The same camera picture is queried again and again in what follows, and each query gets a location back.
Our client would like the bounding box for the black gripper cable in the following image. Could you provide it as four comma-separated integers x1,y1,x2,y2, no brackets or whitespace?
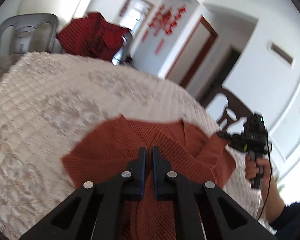
257,130,274,220

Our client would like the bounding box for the person's right hand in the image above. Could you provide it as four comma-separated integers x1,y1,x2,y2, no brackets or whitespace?
245,155,271,180

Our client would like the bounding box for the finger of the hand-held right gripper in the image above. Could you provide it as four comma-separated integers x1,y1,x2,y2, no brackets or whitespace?
217,132,240,140
219,135,240,145

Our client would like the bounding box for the person's right forearm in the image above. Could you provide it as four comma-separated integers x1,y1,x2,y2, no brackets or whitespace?
261,171,286,225

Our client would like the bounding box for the brown wooden dining chair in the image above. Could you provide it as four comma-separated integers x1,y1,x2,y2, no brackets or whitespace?
199,87,254,137

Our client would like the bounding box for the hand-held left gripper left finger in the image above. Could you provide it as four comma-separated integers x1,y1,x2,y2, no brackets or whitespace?
20,146,147,240

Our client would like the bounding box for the red chili string ornament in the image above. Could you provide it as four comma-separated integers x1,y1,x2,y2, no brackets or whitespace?
119,0,131,17

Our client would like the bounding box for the dark chair holding shirt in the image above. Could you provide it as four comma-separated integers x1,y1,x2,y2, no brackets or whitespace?
112,31,133,65

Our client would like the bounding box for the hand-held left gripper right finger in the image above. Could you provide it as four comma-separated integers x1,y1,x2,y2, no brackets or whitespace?
152,146,278,240

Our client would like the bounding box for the dark empty dining chair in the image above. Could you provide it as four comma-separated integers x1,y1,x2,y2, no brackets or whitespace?
0,14,58,57

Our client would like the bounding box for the brown framed wall panel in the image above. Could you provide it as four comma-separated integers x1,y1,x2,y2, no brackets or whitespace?
269,42,293,67

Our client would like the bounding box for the rust knitted sweater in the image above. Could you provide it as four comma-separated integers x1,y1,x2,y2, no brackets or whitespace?
62,115,237,240

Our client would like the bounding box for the red plaid shirt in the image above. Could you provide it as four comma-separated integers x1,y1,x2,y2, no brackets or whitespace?
56,12,130,62

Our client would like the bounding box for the brown wooden door frame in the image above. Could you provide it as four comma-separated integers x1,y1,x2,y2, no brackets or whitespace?
165,15,218,87

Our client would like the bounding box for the red knot wall ornament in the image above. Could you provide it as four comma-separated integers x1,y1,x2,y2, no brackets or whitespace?
165,4,188,37
154,9,180,55
149,4,165,30

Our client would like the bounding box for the person's dark blue clothing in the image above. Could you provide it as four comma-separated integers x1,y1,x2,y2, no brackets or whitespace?
269,199,300,240

